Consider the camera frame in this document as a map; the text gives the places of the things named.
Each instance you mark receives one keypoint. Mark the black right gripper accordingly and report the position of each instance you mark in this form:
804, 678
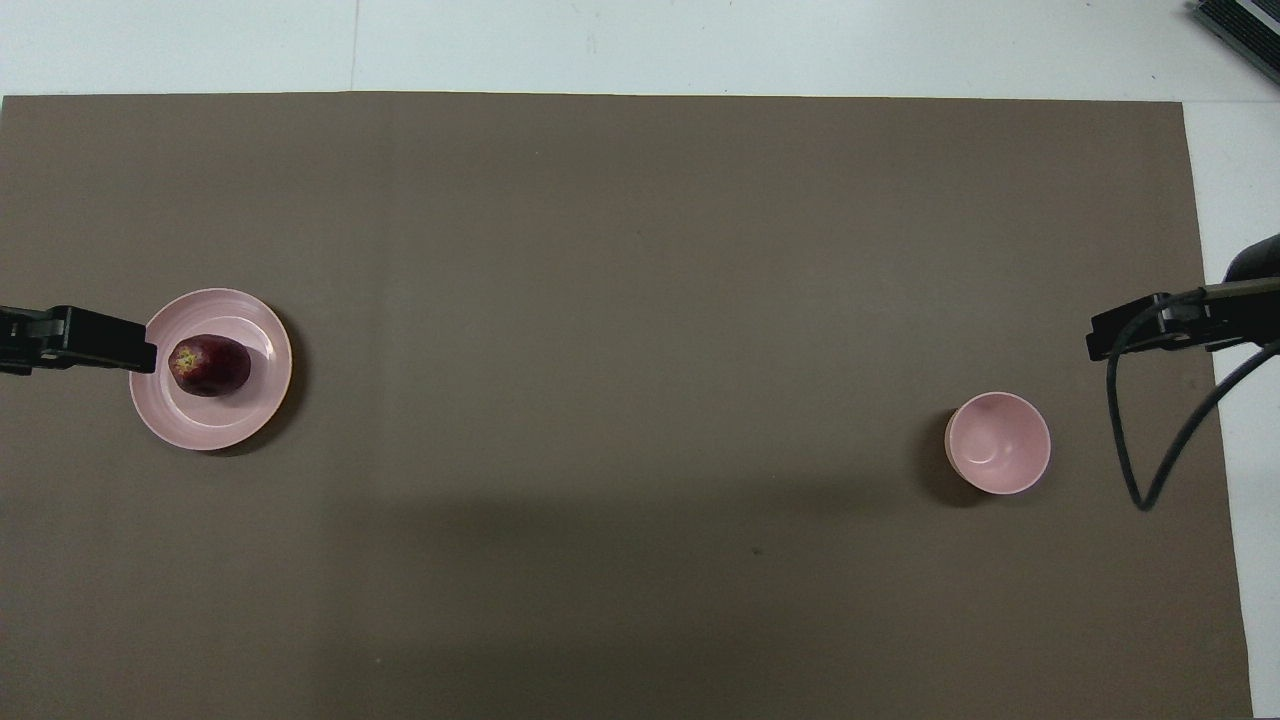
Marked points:
1245, 320

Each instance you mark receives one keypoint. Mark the pink plate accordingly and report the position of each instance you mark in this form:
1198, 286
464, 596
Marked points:
215, 425

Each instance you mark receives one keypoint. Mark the dark red apple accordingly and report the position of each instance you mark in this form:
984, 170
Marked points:
212, 366

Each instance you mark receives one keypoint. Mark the brown table mat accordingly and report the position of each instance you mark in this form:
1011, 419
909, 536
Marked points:
640, 400

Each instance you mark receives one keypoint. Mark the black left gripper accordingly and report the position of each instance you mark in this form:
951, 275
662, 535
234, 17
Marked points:
30, 340

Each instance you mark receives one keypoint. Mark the grey ridged metal device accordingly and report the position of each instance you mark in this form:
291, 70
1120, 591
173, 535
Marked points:
1245, 25

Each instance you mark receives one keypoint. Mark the pink bowl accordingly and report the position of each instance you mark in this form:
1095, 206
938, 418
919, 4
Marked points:
998, 445

